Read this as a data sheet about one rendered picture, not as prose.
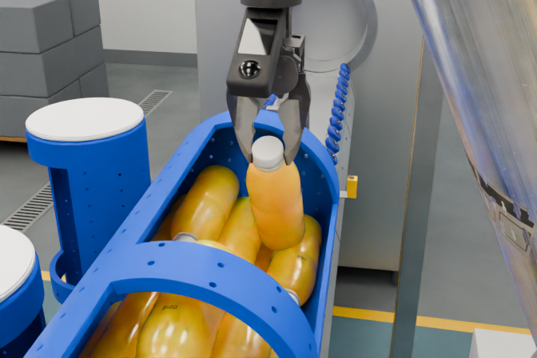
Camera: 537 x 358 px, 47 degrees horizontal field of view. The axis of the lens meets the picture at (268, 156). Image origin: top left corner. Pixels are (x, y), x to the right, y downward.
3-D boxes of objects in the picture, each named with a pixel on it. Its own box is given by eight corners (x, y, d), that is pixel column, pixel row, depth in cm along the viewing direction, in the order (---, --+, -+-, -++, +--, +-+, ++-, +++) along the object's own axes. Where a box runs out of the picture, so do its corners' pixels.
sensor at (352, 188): (356, 193, 145) (357, 174, 143) (356, 199, 142) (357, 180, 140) (323, 191, 146) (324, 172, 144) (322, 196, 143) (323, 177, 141)
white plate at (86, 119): (89, 90, 169) (89, 95, 170) (0, 121, 148) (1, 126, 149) (166, 109, 156) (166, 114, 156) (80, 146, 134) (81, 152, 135)
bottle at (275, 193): (275, 260, 90) (260, 189, 75) (249, 225, 94) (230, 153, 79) (314, 234, 92) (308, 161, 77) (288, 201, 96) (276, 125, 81)
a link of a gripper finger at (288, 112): (314, 147, 82) (303, 81, 79) (309, 166, 77) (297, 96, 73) (291, 149, 83) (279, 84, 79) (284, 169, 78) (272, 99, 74)
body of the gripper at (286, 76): (306, 80, 80) (308, -16, 75) (298, 102, 73) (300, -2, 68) (248, 77, 82) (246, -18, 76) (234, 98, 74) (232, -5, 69)
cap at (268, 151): (264, 175, 77) (263, 167, 75) (248, 155, 79) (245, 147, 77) (290, 160, 78) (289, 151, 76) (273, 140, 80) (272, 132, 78)
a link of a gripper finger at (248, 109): (258, 148, 84) (271, 83, 80) (250, 166, 78) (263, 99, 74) (236, 142, 84) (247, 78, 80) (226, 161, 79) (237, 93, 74)
